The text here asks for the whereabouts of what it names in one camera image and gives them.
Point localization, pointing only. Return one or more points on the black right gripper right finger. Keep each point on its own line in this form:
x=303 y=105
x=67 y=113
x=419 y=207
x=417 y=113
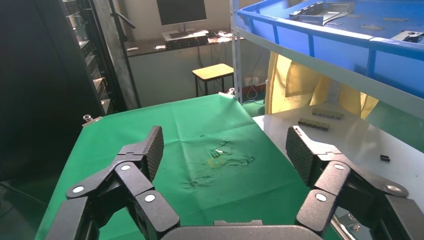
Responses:
x=299 y=152

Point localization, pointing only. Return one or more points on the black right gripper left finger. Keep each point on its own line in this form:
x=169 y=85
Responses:
x=155 y=149

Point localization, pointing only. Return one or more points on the dark toothed metal strip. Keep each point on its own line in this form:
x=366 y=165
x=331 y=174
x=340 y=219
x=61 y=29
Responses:
x=327 y=113
x=314 y=124

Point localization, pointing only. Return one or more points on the yellow fabric bag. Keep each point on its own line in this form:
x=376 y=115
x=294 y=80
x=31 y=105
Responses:
x=298 y=86

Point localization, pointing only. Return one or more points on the silver binder clip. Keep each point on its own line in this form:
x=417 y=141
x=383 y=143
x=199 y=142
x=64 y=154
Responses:
x=354 y=227
x=230 y=92
x=91 y=120

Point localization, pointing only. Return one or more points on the green table cloth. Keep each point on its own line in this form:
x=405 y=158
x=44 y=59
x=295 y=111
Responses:
x=215 y=198

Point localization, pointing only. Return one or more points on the small black plastic part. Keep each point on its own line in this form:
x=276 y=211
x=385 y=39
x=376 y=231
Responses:
x=385 y=158

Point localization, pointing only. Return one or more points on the yellow wooden stool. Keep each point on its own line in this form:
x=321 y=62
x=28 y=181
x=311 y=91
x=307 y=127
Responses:
x=212 y=71

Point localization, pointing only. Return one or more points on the black server rack cabinet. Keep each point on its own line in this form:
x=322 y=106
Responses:
x=96 y=66

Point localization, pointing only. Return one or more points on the blue plastic bin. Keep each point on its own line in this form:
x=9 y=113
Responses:
x=331 y=49

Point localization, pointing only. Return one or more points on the black equipment box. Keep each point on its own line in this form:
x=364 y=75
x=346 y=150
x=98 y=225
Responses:
x=185 y=43

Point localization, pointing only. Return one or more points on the computer keyboard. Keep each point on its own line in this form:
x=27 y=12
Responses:
x=180 y=34

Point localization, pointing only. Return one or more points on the beige tape strip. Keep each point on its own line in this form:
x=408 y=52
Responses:
x=396 y=19
x=372 y=27
x=334 y=23

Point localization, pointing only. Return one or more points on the black computer monitor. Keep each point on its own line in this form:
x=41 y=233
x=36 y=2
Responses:
x=181 y=11

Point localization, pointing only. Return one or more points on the white wall socket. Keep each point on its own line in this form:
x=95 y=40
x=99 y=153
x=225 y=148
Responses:
x=251 y=80

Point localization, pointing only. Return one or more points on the silver sheet metal bracket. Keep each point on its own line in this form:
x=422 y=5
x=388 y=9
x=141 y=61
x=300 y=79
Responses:
x=314 y=15
x=410 y=35

